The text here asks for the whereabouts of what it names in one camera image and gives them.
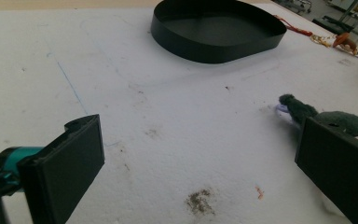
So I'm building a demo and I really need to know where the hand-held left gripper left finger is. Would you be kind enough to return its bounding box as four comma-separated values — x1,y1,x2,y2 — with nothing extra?
18,114,105,224

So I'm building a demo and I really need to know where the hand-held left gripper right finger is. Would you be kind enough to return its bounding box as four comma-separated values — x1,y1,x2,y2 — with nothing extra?
294,117,358,224

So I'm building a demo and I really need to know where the grey plush toy keychain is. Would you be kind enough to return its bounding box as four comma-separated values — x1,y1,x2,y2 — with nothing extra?
275,93,358,147

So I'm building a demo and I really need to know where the red strap keychain orange charm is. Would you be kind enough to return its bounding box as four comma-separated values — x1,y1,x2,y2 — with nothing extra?
273,14,358,60

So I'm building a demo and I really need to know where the white foam mat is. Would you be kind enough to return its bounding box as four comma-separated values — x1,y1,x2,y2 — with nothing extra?
0,3,358,224

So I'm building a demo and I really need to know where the black oval tray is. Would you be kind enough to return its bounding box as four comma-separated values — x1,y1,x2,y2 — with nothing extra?
150,0,288,64

